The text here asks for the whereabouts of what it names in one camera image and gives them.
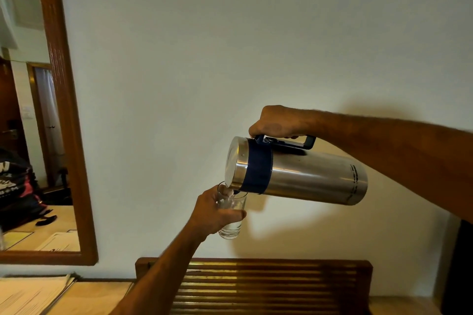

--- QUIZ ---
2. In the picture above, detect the person's left hand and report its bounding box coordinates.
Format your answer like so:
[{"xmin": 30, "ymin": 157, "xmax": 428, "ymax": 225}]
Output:
[{"xmin": 188, "ymin": 185, "xmax": 247, "ymax": 242}]

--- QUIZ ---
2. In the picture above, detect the person's right hand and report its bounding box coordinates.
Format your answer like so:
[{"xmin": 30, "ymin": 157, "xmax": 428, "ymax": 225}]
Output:
[{"xmin": 248, "ymin": 105, "xmax": 315, "ymax": 139}]

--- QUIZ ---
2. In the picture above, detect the clear drinking glass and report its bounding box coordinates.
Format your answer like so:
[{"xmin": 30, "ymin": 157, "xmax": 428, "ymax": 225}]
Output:
[{"xmin": 217, "ymin": 181, "xmax": 248, "ymax": 240}]

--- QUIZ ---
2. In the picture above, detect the stainless steel jug blue collar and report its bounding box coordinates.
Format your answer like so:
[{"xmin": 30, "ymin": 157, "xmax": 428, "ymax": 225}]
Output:
[{"xmin": 224, "ymin": 135, "xmax": 369, "ymax": 206}]

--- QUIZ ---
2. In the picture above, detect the person's left forearm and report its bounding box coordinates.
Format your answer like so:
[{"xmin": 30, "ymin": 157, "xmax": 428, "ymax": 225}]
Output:
[{"xmin": 110, "ymin": 220, "xmax": 210, "ymax": 315}]

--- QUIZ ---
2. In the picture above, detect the person's right forearm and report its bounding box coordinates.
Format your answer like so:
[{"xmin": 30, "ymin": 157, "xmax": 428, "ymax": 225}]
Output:
[{"xmin": 308, "ymin": 110, "xmax": 473, "ymax": 224}]

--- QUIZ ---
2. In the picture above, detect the wooden slatted luggage rack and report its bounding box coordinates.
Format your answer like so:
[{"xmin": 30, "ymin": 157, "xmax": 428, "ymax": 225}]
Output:
[{"xmin": 135, "ymin": 257, "xmax": 373, "ymax": 315}]

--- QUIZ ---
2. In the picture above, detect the stack of white papers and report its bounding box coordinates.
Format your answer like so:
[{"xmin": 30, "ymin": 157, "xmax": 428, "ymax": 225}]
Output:
[{"xmin": 0, "ymin": 274, "xmax": 76, "ymax": 315}]

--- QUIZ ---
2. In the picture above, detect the dark furniture edge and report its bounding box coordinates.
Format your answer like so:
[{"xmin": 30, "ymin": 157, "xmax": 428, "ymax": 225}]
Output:
[{"xmin": 441, "ymin": 218, "xmax": 473, "ymax": 315}]

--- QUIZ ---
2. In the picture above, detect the wooden framed wall mirror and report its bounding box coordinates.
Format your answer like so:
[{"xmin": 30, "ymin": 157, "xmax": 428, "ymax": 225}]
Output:
[{"xmin": 0, "ymin": 0, "xmax": 99, "ymax": 266}]

